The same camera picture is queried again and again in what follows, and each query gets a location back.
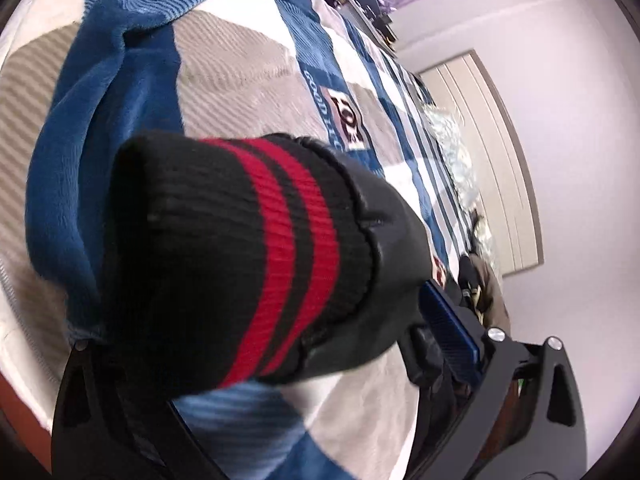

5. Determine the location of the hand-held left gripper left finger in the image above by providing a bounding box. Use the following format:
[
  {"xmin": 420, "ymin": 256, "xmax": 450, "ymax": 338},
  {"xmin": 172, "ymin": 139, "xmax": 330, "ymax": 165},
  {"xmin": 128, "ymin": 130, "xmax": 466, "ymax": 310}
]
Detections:
[{"xmin": 51, "ymin": 340, "xmax": 228, "ymax": 480}]

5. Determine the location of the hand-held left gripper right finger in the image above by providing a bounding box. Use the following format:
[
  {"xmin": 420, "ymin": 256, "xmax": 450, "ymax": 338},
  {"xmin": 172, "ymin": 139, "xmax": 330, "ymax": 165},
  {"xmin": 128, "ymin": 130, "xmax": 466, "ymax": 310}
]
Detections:
[{"xmin": 402, "ymin": 281, "xmax": 587, "ymax": 480}]

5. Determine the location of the khaki garment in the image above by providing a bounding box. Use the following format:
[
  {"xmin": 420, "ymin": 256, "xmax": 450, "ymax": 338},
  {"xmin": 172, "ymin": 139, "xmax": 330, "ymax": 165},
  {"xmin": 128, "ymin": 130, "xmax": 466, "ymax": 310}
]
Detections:
[{"xmin": 457, "ymin": 255, "xmax": 512, "ymax": 335}]

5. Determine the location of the clear plastic bag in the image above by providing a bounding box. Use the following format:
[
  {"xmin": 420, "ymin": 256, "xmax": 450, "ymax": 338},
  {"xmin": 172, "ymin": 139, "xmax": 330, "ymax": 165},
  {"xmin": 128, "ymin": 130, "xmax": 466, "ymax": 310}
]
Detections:
[{"xmin": 425, "ymin": 105, "xmax": 497, "ymax": 261}]

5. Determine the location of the beige closet door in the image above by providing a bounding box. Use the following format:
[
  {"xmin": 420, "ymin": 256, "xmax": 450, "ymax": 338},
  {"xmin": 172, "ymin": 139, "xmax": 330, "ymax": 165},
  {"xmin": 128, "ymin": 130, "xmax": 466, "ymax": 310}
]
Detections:
[{"xmin": 420, "ymin": 50, "xmax": 544, "ymax": 279}]

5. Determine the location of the blue white patchwork blanket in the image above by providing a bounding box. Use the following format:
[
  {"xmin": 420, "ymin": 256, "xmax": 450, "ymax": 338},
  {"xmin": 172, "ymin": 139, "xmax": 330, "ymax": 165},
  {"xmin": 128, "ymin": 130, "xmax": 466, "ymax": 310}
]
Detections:
[{"xmin": 0, "ymin": 0, "xmax": 481, "ymax": 480}]

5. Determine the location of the pile of dark clutter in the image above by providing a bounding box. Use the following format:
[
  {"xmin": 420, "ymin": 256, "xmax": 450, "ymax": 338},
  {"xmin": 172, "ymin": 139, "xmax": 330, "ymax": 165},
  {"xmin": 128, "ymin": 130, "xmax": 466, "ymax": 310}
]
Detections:
[{"xmin": 320, "ymin": 0, "xmax": 399, "ymax": 54}]

